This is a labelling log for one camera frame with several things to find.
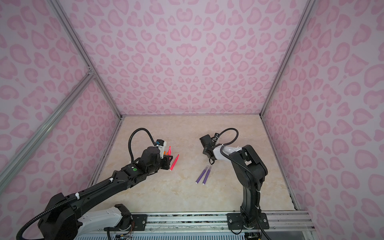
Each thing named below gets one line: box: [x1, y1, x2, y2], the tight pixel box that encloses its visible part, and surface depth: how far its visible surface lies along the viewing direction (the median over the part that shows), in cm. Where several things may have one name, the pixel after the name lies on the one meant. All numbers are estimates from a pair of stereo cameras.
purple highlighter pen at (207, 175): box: [202, 165, 212, 185], surface depth 90 cm
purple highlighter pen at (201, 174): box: [195, 165, 209, 184], surface depth 91 cm
